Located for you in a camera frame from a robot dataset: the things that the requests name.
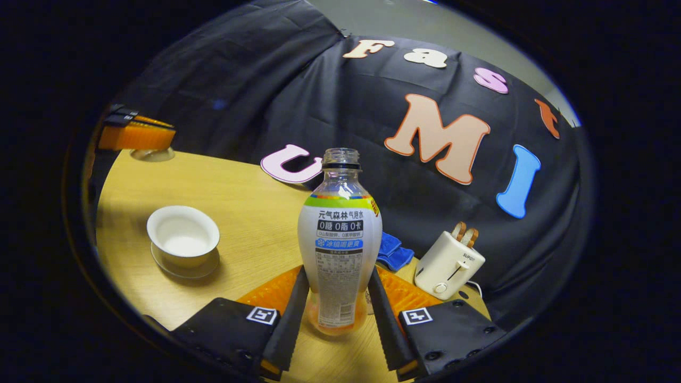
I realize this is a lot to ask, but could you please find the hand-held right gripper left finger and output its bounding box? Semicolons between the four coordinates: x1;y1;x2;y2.
169;265;311;382

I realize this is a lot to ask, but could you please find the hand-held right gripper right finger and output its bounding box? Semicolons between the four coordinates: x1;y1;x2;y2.
367;265;508;382

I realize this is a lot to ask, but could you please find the clear labelled water bottle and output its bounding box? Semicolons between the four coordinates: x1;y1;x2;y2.
297;148;383;337

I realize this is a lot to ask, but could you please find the blue folded towel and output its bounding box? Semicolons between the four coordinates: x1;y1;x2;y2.
377;231;415;273

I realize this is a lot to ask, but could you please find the cream white toaster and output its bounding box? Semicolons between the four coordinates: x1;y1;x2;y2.
414;230;486;302

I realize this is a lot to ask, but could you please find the black backdrop cloth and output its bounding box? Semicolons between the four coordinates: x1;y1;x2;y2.
90;0;595;330

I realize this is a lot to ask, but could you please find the white saucer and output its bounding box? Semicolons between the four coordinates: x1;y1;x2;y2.
150;246;221;280

